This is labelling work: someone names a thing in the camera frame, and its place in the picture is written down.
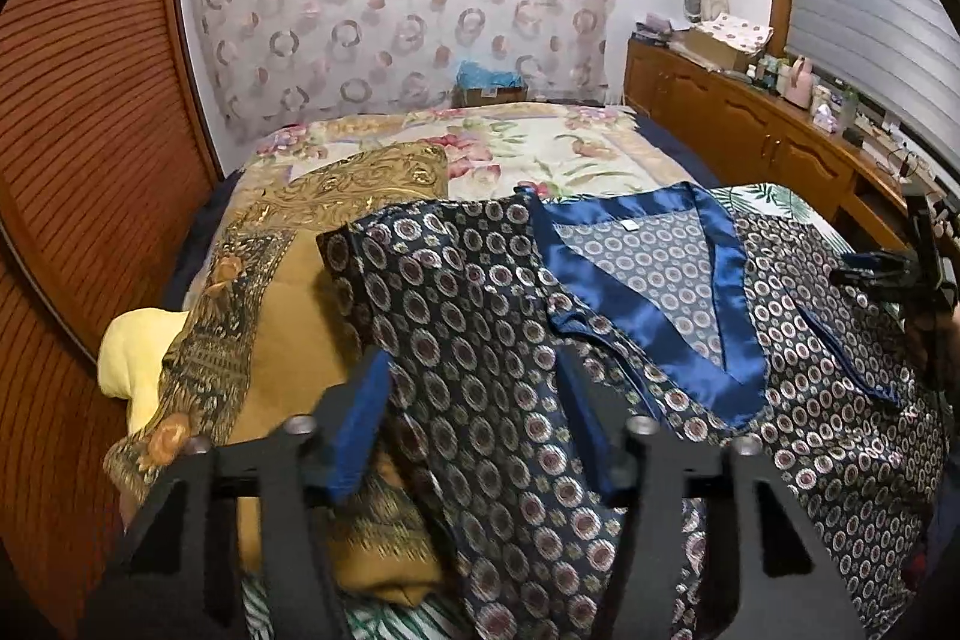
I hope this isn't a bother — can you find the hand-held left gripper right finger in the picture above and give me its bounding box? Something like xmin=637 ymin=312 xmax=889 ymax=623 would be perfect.
xmin=555 ymin=346 xmax=867 ymax=640

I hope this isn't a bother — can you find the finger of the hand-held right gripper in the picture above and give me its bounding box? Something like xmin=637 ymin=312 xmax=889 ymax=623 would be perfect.
xmin=829 ymin=250 xmax=922 ymax=311

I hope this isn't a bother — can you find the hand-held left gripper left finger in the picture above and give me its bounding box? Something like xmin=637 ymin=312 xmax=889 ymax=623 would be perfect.
xmin=79 ymin=346 xmax=395 ymax=640

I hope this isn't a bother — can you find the navy circle-print pajama top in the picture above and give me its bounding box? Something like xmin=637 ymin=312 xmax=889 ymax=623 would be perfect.
xmin=315 ymin=179 xmax=950 ymax=640

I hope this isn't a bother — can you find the palm leaf print bedsheet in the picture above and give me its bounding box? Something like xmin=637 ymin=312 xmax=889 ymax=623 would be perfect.
xmin=240 ymin=181 xmax=901 ymax=640

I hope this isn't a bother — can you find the gold patterned pillow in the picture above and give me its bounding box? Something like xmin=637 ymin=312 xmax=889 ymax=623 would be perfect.
xmin=101 ymin=143 xmax=451 ymax=611

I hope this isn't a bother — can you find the pink jug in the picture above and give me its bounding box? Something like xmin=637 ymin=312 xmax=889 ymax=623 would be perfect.
xmin=780 ymin=56 xmax=815 ymax=109

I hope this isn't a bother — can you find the wooden cabinet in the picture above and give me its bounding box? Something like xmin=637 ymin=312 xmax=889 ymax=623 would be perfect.
xmin=624 ymin=36 xmax=931 ymax=251

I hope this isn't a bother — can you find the pale yellow cloth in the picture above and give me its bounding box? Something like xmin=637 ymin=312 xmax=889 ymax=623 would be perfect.
xmin=97 ymin=306 xmax=188 ymax=438

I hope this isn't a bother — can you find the large cardboard box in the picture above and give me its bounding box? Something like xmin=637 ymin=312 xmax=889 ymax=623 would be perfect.
xmin=675 ymin=29 xmax=758 ymax=75

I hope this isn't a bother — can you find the white flower-print cloth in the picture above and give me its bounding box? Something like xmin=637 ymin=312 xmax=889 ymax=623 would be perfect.
xmin=705 ymin=10 xmax=773 ymax=52

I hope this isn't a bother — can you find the floral blanket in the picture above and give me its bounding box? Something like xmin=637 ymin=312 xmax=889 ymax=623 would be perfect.
xmin=240 ymin=104 xmax=676 ymax=214

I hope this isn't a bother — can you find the small cardboard box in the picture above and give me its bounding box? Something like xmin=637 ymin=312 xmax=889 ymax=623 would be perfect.
xmin=454 ymin=81 xmax=530 ymax=109

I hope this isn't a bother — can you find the blue plastic bag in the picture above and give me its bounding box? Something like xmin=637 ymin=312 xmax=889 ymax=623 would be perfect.
xmin=457 ymin=59 xmax=526 ymax=90

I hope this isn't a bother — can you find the wooden louvered wardrobe door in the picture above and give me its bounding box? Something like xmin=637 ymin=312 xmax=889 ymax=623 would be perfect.
xmin=0 ymin=0 xmax=226 ymax=640

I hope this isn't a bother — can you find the ring-patterned sheer curtain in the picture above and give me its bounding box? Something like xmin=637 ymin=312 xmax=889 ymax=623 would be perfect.
xmin=184 ymin=0 xmax=627 ymax=146

